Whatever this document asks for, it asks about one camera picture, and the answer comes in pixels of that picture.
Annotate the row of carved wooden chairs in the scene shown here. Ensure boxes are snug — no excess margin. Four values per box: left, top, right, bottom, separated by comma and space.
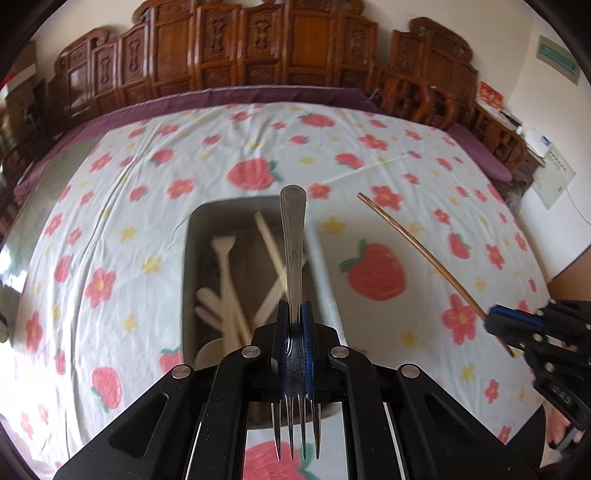
0, 0, 541, 185

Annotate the red card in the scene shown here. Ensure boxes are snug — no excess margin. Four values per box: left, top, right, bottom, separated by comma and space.
478, 80, 504, 109

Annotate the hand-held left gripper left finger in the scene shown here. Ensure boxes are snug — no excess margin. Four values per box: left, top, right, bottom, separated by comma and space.
53, 300, 288, 480

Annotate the wooden cutlery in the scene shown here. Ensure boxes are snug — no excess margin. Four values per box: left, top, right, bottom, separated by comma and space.
194, 233, 252, 370

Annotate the white wall panel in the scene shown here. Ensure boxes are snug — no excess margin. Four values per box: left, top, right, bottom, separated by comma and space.
533, 143, 577, 210

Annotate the person's right hand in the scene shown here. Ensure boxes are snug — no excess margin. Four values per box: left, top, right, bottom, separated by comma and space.
545, 402, 571, 448

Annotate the green wall sign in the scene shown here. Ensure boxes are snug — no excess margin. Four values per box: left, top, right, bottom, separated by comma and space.
536, 34, 580, 85

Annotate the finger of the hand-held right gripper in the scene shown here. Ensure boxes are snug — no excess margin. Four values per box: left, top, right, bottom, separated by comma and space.
484, 300, 591, 335
501, 330, 591, 366

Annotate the small cream utensil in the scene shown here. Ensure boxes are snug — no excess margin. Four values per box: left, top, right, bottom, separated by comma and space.
194, 305, 227, 330

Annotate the floral strawberry tablecloth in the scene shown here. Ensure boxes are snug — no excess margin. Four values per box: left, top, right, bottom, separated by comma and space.
0, 102, 552, 480

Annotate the cream chopstick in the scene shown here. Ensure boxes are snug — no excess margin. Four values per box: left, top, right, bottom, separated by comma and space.
252, 256, 309, 326
254, 211, 291, 289

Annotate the brown chopstick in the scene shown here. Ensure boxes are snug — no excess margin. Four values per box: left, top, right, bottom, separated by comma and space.
357, 191, 515, 357

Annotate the metal fork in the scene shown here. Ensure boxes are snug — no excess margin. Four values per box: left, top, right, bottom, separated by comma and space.
271, 184, 322, 462

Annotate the metal tray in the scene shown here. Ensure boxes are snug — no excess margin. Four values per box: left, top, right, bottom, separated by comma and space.
181, 196, 346, 429

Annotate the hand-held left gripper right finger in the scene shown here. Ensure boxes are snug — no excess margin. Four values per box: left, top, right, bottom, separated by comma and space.
302, 301, 536, 480

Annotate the white and blue box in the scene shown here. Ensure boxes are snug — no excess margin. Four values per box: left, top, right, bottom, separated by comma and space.
522, 127, 553, 160

